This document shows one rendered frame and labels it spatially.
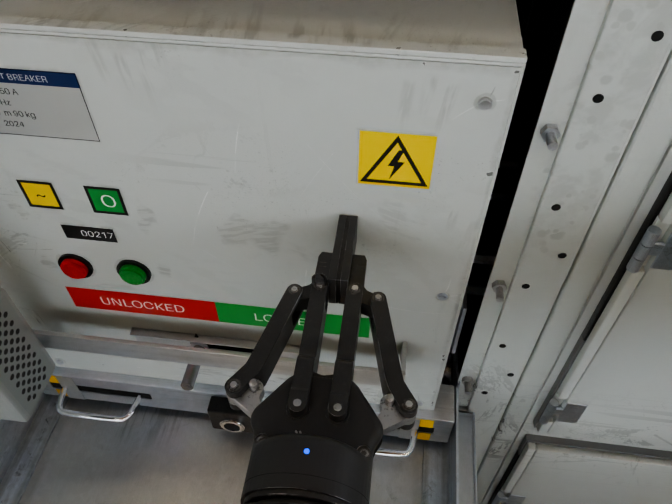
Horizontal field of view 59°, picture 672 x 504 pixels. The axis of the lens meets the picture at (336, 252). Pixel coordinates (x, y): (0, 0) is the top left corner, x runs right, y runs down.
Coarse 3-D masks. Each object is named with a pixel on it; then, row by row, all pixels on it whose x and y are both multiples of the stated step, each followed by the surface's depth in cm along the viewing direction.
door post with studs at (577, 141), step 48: (576, 0) 38; (624, 0) 38; (576, 48) 41; (624, 48) 40; (576, 96) 44; (624, 96) 43; (576, 144) 46; (624, 144) 46; (528, 192) 51; (576, 192) 50; (528, 240) 55; (576, 240) 54; (528, 288) 60; (480, 336) 68; (528, 336) 66; (480, 384) 74; (480, 432) 84
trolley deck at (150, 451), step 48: (96, 432) 78; (144, 432) 78; (192, 432) 78; (240, 432) 78; (48, 480) 74; (96, 480) 74; (144, 480) 74; (192, 480) 74; (240, 480) 74; (384, 480) 74
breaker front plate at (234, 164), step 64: (0, 64) 42; (64, 64) 41; (128, 64) 41; (192, 64) 40; (256, 64) 39; (320, 64) 39; (384, 64) 38; (448, 64) 37; (128, 128) 45; (192, 128) 44; (256, 128) 43; (320, 128) 42; (384, 128) 42; (448, 128) 41; (0, 192) 52; (64, 192) 51; (128, 192) 50; (192, 192) 49; (256, 192) 48; (320, 192) 47; (384, 192) 46; (448, 192) 45; (0, 256) 59; (128, 256) 57; (192, 256) 55; (256, 256) 54; (384, 256) 52; (448, 256) 51; (64, 320) 67; (128, 320) 65; (192, 320) 63; (448, 320) 58
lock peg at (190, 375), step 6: (198, 336) 65; (192, 342) 66; (204, 348) 66; (192, 366) 64; (198, 366) 65; (186, 372) 64; (192, 372) 64; (186, 378) 64; (192, 378) 64; (186, 384) 63; (192, 384) 63; (186, 390) 64
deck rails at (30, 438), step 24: (48, 408) 80; (456, 408) 73; (0, 432) 72; (24, 432) 77; (48, 432) 78; (456, 432) 71; (0, 456) 72; (24, 456) 75; (432, 456) 75; (456, 456) 69; (0, 480) 73; (24, 480) 73; (432, 480) 73; (456, 480) 67
